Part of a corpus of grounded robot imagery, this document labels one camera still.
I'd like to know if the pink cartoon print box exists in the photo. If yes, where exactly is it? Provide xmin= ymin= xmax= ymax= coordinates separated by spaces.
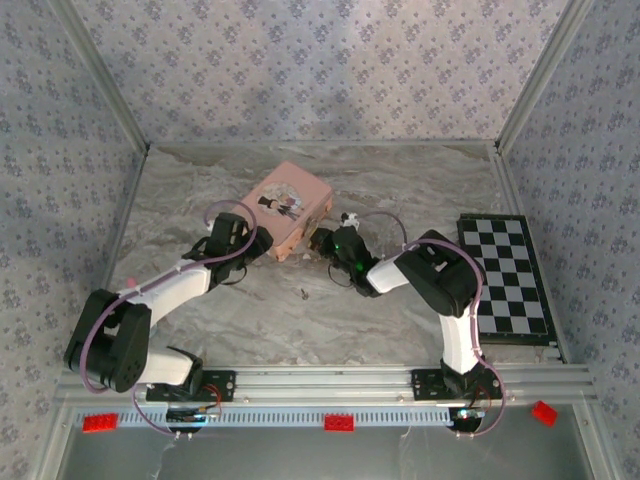
xmin=238 ymin=160 xmax=335 ymax=263

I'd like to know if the black and white chessboard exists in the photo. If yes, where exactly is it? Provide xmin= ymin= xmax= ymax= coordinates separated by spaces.
xmin=456 ymin=213 xmax=555 ymax=347

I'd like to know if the red toy brick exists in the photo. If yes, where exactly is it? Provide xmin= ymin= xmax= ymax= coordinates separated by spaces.
xmin=323 ymin=414 xmax=356 ymax=433
xmin=82 ymin=413 xmax=120 ymax=434
xmin=530 ymin=400 xmax=559 ymax=428

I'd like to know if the black round controller board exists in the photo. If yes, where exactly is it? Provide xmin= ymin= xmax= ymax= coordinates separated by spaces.
xmin=447 ymin=406 xmax=488 ymax=434
xmin=164 ymin=406 xmax=223 ymax=436

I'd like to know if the aluminium extrusion rail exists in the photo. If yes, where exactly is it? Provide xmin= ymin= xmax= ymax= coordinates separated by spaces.
xmin=54 ymin=364 xmax=599 ymax=407

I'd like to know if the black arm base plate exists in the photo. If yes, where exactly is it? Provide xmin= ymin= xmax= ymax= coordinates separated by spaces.
xmin=411 ymin=367 xmax=503 ymax=402
xmin=145 ymin=368 xmax=237 ymax=403

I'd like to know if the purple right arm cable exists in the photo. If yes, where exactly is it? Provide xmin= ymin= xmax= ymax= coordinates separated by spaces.
xmin=359 ymin=209 xmax=507 ymax=439

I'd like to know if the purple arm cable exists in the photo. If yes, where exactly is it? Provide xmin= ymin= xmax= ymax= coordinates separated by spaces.
xmin=359 ymin=209 xmax=507 ymax=439
xmin=79 ymin=199 xmax=259 ymax=441

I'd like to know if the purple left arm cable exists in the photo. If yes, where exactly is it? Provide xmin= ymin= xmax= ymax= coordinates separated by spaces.
xmin=79 ymin=199 xmax=259 ymax=441

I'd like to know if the slotted grey cable duct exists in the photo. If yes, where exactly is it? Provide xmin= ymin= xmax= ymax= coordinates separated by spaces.
xmin=74 ymin=406 xmax=452 ymax=430

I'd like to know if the aluminium frame post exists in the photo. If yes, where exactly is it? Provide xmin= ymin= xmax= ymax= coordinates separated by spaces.
xmin=493 ymin=0 xmax=597 ymax=154
xmin=48 ymin=0 xmax=152 ymax=153

